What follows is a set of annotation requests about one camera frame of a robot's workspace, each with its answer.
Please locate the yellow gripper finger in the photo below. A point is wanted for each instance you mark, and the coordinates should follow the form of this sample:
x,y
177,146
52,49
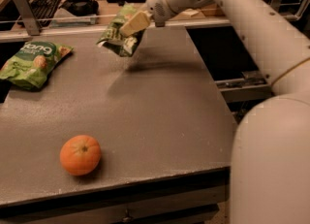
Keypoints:
x,y
135,23

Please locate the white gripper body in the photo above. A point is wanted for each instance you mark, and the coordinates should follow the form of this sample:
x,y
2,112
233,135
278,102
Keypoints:
x,y
157,7

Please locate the green jalapeno kettle chip bag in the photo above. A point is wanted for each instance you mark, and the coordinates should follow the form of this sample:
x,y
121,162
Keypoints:
x,y
112,38

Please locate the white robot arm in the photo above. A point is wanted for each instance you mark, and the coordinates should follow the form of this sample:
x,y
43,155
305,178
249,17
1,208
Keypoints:
x,y
270,167

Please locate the green rice chip bag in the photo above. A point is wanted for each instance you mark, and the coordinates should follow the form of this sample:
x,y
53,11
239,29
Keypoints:
x,y
31,65

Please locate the wooden box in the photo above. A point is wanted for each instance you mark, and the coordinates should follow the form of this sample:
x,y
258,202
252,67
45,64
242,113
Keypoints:
x,y
212,10

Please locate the black headphones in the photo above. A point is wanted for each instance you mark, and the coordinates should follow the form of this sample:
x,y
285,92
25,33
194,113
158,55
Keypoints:
x,y
81,7

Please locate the black keyboard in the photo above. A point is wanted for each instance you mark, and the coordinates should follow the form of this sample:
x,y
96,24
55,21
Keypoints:
x,y
44,10

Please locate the orange fruit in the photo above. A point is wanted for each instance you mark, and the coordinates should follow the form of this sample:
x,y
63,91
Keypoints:
x,y
80,155

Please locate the grey cabinet drawer front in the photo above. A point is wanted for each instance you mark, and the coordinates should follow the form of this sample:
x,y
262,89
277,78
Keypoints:
x,y
179,200

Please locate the grey drawer rail shelf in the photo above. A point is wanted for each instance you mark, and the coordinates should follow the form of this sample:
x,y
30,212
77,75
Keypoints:
x,y
243,85

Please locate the left metal bracket post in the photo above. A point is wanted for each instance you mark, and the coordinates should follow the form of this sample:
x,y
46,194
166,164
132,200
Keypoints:
x,y
32,26

